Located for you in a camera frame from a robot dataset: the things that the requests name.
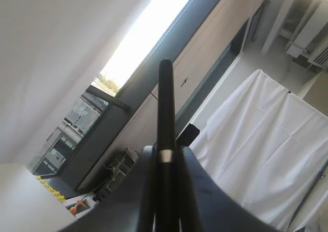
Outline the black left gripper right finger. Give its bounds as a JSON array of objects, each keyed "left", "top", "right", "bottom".
[{"left": 176, "top": 147, "right": 276, "bottom": 232}]

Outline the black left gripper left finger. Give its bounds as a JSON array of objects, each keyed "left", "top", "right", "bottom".
[{"left": 61, "top": 146, "right": 157, "bottom": 232}]

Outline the black paintbrush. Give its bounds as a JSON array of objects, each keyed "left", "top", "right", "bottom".
[{"left": 155, "top": 59, "right": 179, "bottom": 231}]

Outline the dark equipment rack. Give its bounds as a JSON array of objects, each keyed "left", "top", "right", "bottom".
[{"left": 93, "top": 148, "right": 140, "bottom": 202}]

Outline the white hanging cloth screen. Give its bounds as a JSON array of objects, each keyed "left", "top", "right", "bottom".
[{"left": 191, "top": 70, "right": 327, "bottom": 231}]

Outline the white air conditioner unit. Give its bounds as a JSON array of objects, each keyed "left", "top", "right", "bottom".
[{"left": 280, "top": 29, "right": 327, "bottom": 71}]

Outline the dark window frame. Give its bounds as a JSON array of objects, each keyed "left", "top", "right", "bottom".
[{"left": 28, "top": 0, "right": 220, "bottom": 189}]

